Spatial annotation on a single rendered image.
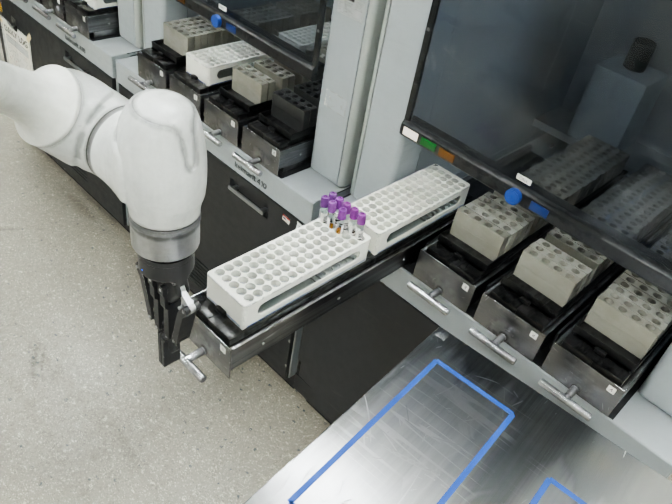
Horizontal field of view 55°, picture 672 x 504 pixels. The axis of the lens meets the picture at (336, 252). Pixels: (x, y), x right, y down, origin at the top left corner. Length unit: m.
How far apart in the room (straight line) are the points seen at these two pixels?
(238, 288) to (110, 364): 1.09
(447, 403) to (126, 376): 1.24
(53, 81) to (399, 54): 0.68
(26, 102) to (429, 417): 0.67
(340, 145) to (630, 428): 0.81
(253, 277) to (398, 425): 0.34
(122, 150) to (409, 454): 0.54
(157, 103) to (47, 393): 1.38
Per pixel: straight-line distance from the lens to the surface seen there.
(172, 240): 0.83
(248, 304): 1.00
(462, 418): 0.99
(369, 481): 0.89
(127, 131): 0.76
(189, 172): 0.77
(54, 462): 1.90
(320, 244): 1.14
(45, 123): 0.84
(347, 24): 1.37
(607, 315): 1.20
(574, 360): 1.18
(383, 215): 1.24
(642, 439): 1.22
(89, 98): 0.85
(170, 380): 2.01
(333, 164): 1.50
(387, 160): 1.37
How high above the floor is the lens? 1.57
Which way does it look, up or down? 39 degrees down
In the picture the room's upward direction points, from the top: 11 degrees clockwise
